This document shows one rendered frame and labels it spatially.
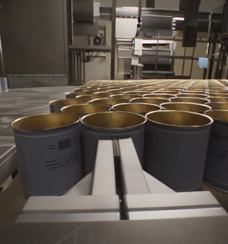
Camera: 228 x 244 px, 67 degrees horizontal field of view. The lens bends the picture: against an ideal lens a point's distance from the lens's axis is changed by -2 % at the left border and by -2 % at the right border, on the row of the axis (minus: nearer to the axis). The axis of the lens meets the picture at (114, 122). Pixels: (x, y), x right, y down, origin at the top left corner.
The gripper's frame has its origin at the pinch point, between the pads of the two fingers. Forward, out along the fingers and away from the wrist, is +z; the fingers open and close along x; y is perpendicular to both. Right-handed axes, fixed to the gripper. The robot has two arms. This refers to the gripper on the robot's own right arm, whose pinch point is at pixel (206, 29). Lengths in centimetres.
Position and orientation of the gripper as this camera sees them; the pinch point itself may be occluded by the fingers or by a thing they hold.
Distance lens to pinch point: 37.7
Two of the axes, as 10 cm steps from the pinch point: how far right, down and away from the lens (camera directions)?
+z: 0.1, 9.6, 2.7
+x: 0.5, 2.7, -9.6
